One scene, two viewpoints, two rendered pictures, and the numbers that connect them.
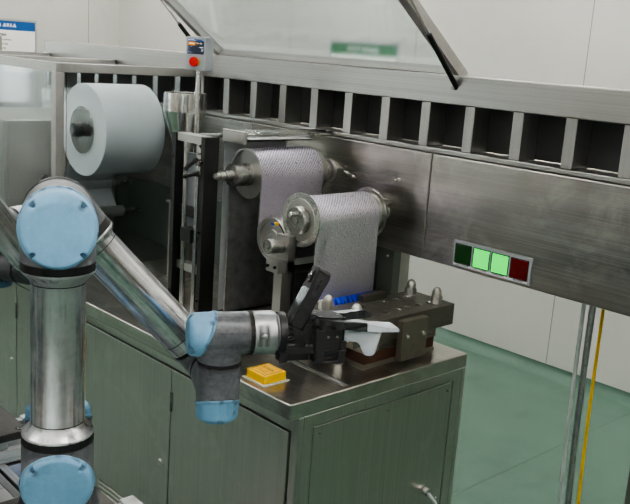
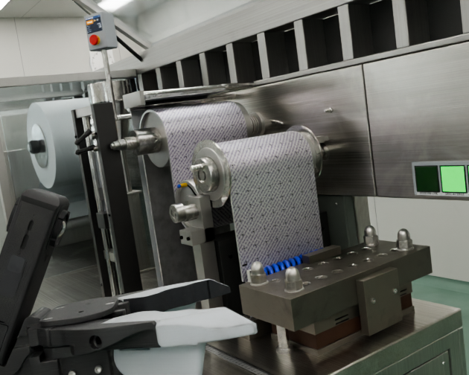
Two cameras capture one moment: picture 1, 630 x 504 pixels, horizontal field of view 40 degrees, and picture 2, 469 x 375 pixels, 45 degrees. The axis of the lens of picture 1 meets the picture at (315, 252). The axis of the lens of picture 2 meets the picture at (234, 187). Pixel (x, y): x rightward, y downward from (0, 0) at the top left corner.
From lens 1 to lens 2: 119 cm
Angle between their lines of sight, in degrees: 11
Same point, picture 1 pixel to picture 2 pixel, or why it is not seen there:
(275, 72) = (192, 43)
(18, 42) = not seen: hidden behind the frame
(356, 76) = (263, 11)
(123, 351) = not seen: hidden behind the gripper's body
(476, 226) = (437, 137)
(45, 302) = not seen: outside the picture
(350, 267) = (286, 222)
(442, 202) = (386, 120)
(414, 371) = (391, 347)
